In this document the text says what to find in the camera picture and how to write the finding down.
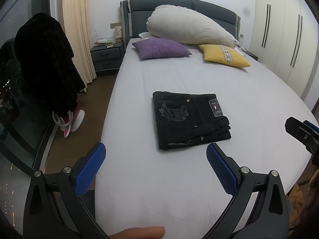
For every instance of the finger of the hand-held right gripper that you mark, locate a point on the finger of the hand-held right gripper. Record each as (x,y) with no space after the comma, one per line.
(297,130)

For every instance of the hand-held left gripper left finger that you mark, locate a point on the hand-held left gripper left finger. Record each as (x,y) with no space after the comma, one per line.
(89,169)

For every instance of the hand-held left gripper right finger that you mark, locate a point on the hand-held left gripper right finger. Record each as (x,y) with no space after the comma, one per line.
(221,169)

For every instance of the black denim pants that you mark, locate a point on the black denim pants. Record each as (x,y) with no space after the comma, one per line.
(184,119)

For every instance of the person's left hand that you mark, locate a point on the person's left hand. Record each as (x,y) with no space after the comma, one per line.
(139,232)

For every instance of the pink and white fan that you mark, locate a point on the pink and white fan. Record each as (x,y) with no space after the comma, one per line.
(74,122)

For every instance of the bed with grey headboard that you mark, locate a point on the bed with grey headboard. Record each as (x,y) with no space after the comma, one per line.
(174,191)

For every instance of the orange cloth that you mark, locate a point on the orange cloth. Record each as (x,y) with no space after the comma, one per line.
(297,199)

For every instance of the glass balcony door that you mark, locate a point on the glass balcony door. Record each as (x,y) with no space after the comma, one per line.
(10,142)

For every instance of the grey nightstand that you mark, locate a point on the grey nightstand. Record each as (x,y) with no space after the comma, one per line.
(252,54)
(107,57)

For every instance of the cream wardrobe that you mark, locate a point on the cream wardrobe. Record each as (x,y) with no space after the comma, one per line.
(281,29)

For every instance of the yellow cushion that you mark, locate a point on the yellow cushion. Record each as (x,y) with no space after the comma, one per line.
(224,54)

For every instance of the black hanging coat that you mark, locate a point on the black hanging coat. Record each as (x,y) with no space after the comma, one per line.
(47,67)

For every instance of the white device on nightstand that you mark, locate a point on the white device on nightstand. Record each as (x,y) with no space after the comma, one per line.
(103,41)

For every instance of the purple cushion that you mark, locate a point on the purple cushion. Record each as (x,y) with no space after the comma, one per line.
(159,47)

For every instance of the white bedside lamp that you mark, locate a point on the white bedside lamp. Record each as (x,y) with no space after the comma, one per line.
(118,33)

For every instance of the cream curtain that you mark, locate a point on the cream curtain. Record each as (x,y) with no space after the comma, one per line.
(77,29)

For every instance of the small flat white pillow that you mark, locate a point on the small flat white pillow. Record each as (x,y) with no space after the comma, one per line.
(143,35)

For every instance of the large white pillow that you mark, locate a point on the large white pillow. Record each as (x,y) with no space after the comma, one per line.
(189,26)

